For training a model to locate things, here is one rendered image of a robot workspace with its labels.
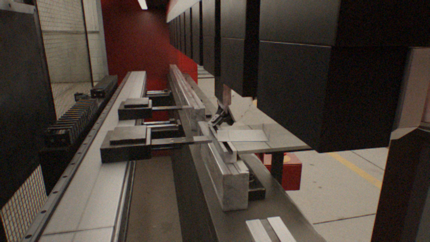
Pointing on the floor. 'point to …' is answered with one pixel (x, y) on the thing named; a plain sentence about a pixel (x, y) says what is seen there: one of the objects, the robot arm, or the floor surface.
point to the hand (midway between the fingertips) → (215, 122)
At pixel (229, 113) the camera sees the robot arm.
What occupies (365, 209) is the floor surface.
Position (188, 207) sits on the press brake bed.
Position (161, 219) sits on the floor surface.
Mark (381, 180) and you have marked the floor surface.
